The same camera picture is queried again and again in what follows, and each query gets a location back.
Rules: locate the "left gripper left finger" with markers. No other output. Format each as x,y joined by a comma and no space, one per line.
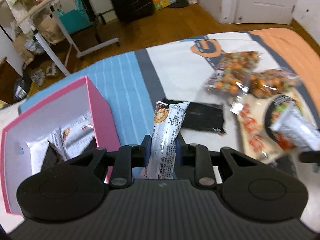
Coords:
127,158

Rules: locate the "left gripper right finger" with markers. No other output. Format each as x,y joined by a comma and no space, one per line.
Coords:
193,163

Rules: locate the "white blue snack bar packet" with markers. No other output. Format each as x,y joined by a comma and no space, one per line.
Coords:
300,132

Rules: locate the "white grey snack packet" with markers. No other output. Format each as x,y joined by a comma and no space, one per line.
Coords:
163,154

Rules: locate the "quail egg bag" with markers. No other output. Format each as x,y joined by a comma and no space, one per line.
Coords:
233,72
263,85

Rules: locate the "black snack packet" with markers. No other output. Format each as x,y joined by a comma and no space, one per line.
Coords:
202,116

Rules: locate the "white packet in box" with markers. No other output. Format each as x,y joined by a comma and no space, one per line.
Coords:
69,141

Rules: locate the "pink storage box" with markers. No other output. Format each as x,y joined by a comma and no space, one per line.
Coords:
68,119

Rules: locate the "patterned bed cover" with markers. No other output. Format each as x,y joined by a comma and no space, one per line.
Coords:
121,92

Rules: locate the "teal shopping bag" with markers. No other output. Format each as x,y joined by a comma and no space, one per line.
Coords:
76,19

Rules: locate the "white door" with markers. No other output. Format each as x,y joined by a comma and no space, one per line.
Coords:
264,11

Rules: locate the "white rolling desk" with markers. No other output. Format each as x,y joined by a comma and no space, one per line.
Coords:
79,54

